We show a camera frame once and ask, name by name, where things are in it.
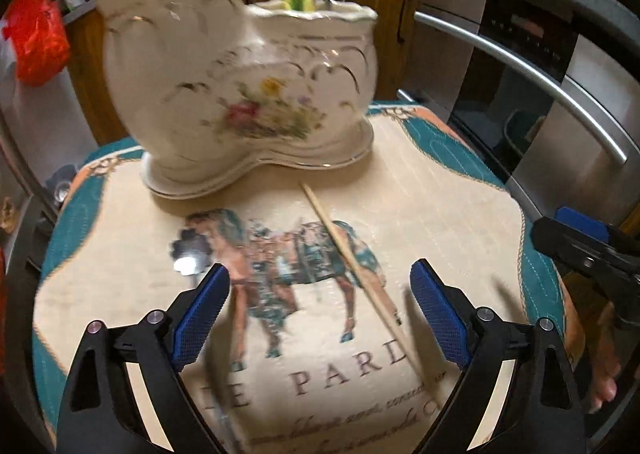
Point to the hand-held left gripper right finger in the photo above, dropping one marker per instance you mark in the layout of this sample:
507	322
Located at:
440	314

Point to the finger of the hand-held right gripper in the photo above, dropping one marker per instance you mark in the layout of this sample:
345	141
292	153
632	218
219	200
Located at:
582	223
565	244

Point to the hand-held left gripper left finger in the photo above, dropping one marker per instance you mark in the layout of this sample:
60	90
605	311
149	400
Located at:
200	314

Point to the wooden chopstick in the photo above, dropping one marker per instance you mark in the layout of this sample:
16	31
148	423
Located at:
360	279

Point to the white ceramic utensil holder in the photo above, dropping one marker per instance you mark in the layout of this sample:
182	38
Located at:
200	84

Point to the person's right hand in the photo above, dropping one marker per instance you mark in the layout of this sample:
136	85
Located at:
607	369

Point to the printed quilted cushion cover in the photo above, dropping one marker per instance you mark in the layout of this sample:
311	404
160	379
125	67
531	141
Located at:
450	184

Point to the white ceramic tray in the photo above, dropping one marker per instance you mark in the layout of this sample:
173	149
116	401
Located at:
350	157

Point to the steel built-in oven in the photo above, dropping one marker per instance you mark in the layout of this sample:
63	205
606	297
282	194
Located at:
530	34

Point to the hanging red plastic bag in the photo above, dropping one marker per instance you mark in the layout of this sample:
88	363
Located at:
37	34

